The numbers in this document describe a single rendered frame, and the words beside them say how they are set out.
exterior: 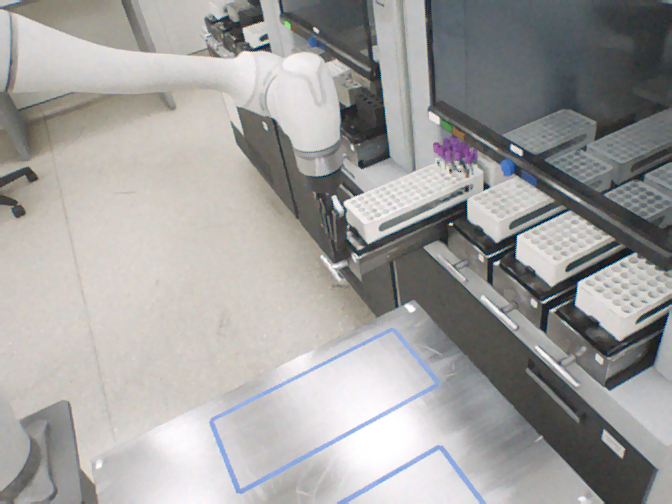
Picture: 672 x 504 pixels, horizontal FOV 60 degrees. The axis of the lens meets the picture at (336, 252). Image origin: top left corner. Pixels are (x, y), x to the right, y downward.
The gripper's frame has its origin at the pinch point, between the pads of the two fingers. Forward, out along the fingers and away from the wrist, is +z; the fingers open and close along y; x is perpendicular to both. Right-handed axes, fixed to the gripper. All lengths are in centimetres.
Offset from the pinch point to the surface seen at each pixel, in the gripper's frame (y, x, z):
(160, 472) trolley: -33, 46, -2
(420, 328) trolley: -31.0, -1.1, -2.1
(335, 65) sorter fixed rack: 72, -36, -7
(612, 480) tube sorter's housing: -58, -22, 27
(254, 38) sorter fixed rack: 121, -27, -5
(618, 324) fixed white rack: -50, -26, -5
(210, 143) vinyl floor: 223, -14, 80
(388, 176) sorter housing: 25.1, -26.6, 6.4
